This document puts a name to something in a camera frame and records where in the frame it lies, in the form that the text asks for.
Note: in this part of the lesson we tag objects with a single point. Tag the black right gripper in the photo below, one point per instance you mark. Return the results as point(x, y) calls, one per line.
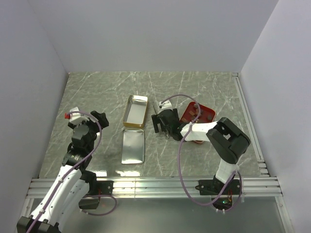
point(155, 119)

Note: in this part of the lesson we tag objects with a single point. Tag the silver tin lid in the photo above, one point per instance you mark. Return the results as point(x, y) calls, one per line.
point(133, 146)

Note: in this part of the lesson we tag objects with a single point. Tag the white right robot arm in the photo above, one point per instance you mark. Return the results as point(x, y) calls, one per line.
point(228, 140)

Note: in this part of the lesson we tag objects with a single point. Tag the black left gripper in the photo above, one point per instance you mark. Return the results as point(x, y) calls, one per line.
point(101, 118)

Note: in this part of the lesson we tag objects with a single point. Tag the aluminium right rail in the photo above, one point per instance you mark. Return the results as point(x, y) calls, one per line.
point(253, 136)

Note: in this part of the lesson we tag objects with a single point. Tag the aluminium rail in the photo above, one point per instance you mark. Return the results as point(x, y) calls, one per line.
point(138, 187)
point(253, 136)

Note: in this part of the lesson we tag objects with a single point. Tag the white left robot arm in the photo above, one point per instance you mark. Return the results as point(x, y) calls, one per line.
point(73, 181)

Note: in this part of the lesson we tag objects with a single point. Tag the gold tin box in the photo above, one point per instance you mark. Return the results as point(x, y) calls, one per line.
point(135, 112)

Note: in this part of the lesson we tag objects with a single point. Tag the aluminium front rail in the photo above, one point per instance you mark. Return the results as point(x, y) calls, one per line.
point(138, 187)

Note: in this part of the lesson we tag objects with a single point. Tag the red tin tray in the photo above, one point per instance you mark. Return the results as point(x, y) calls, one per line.
point(206, 115)

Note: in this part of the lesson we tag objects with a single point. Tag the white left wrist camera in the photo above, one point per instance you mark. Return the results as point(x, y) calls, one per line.
point(75, 118)

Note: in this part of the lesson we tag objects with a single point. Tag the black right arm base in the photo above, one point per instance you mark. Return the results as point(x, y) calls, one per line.
point(213, 187)

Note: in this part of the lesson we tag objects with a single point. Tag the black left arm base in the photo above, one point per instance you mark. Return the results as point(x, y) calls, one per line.
point(100, 188)

